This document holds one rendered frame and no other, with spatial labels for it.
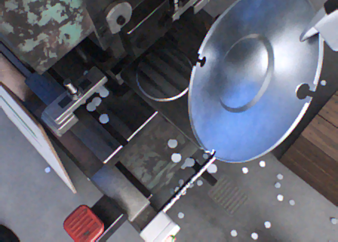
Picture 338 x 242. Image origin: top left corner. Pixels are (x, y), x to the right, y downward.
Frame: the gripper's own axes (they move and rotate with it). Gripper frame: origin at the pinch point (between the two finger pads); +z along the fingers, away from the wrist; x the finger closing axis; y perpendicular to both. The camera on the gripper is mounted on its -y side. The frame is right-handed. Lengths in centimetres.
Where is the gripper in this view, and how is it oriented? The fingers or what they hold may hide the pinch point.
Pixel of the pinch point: (310, 31)
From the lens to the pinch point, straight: 51.5
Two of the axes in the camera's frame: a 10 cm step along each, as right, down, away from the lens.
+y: 1.3, 9.2, -3.7
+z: -6.5, 3.6, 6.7
